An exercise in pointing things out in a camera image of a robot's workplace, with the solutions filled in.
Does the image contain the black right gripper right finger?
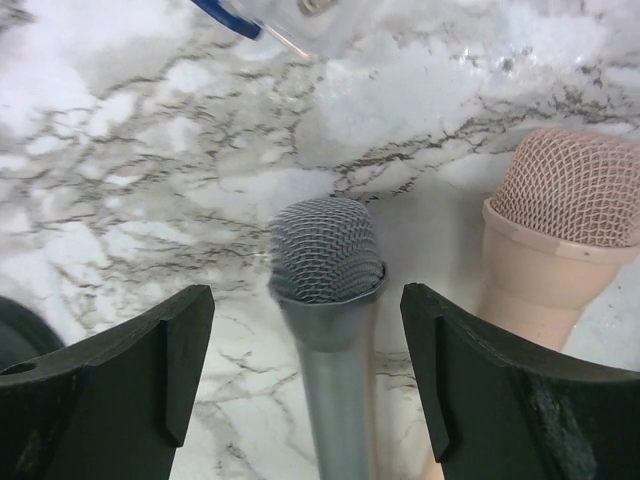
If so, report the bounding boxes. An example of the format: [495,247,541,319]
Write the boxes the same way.
[400,283,639,479]

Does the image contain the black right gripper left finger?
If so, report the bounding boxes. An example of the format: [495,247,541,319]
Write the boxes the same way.
[1,285,215,479]

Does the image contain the black round base stand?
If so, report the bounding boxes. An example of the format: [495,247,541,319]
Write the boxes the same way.
[0,297,64,370]

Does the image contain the peach pink microphone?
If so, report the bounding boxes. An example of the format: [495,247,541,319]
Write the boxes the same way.
[419,126,640,480]

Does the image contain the grey silver microphone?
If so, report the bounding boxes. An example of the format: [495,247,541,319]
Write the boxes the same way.
[269,197,387,479]

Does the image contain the clear screw organizer box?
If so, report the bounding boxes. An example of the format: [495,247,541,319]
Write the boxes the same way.
[194,0,367,58]

